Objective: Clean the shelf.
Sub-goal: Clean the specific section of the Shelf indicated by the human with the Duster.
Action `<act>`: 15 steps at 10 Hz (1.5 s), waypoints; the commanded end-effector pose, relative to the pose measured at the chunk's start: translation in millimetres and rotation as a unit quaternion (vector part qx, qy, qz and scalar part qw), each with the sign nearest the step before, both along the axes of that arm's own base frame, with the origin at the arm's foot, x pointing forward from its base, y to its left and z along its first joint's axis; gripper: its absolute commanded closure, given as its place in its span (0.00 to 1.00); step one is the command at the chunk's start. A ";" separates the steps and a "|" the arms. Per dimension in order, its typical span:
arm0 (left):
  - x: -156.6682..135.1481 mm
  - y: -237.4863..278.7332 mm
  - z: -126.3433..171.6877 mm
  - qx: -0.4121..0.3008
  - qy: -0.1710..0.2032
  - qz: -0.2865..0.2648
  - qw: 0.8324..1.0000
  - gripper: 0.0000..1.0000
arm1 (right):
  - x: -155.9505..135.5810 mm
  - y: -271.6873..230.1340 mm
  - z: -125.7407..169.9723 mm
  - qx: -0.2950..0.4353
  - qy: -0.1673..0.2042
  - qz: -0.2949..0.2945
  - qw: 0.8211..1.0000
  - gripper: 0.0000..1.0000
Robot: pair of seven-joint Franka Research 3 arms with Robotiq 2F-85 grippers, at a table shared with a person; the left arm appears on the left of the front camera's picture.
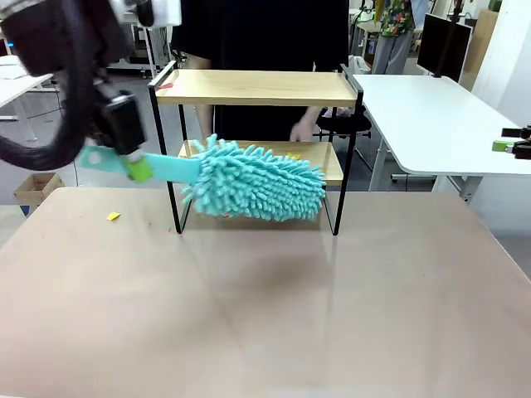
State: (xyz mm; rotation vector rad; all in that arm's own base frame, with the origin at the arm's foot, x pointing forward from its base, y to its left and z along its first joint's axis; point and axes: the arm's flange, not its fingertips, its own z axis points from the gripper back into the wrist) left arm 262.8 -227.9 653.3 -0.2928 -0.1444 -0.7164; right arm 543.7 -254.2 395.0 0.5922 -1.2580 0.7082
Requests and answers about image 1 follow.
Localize person's left hand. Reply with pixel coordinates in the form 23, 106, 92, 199
289, 107, 321, 144

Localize brown wooden board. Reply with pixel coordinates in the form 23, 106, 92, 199
462, 7, 499, 74

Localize black monitor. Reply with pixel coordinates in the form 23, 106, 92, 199
417, 12, 474, 83

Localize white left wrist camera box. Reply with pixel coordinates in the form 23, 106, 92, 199
151, 0, 183, 27

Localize large white desk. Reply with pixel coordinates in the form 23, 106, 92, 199
351, 73, 531, 204

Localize person in floral shirt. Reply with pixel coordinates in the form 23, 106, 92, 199
370, 0, 431, 75

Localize teal microfiber duster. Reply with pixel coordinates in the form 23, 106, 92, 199
77, 133, 327, 223

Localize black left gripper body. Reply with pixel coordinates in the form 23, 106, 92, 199
99, 91, 147, 158

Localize person's torso in black shirt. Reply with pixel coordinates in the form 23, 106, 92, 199
171, 0, 351, 142

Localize cardboard box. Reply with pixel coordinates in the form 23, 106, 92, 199
13, 172, 64, 216

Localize black office chair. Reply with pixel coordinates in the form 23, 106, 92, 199
317, 105, 373, 140

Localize two-tier wooden shelf black frame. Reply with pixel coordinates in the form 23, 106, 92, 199
148, 60, 365, 236

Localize grey workbench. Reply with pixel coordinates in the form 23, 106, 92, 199
108, 16, 175, 80

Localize black left cable hose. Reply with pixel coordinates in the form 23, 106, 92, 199
0, 61, 100, 171

